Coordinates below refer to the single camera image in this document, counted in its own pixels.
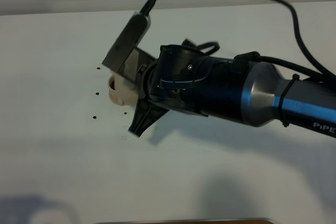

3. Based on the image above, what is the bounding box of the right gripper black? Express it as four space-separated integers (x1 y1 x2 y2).
128 45 249 137

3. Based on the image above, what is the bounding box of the beige teapot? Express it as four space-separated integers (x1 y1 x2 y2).
114 75 138 106

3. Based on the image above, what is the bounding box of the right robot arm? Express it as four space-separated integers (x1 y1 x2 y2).
129 45 335 137

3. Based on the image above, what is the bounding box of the left beige teacup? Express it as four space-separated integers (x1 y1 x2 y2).
108 75 124 105

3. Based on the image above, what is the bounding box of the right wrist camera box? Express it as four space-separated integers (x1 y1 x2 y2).
102 13 156 83

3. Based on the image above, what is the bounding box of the right camera cable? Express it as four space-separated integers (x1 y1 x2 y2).
139 0 336 77

